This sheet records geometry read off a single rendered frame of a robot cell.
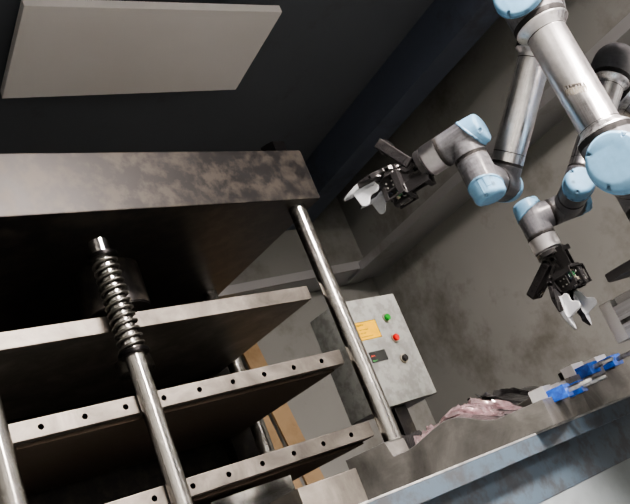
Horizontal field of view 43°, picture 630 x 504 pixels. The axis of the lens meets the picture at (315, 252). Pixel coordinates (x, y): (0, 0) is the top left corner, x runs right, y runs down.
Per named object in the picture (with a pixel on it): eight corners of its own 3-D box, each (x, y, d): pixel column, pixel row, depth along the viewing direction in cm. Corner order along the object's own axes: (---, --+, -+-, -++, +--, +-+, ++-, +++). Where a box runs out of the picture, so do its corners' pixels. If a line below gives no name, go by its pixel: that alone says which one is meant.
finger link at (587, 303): (604, 317, 205) (583, 287, 206) (586, 327, 209) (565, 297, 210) (609, 313, 207) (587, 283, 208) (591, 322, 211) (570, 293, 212)
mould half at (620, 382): (641, 390, 204) (615, 342, 208) (586, 413, 187) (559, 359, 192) (503, 449, 239) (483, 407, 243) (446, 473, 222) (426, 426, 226)
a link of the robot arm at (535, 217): (541, 190, 212) (511, 202, 212) (560, 226, 209) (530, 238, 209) (537, 200, 220) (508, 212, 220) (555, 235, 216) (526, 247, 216)
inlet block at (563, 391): (601, 390, 167) (589, 366, 169) (595, 392, 163) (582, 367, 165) (546, 413, 173) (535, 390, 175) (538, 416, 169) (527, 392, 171)
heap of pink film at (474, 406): (529, 407, 188) (514, 376, 190) (501, 416, 173) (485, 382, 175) (439, 447, 200) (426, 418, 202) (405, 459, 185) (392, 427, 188)
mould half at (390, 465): (591, 410, 183) (568, 366, 186) (554, 424, 162) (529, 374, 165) (415, 485, 207) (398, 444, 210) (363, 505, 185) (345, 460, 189)
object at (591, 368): (623, 366, 189) (612, 345, 191) (612, 370, 186) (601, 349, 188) (581, 386, 198) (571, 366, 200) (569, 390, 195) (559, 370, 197)
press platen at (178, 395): (345, 363, 263) (339, 349, 265) (6, 445, 192) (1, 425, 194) (238, 433, 315) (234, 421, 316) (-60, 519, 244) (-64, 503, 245)
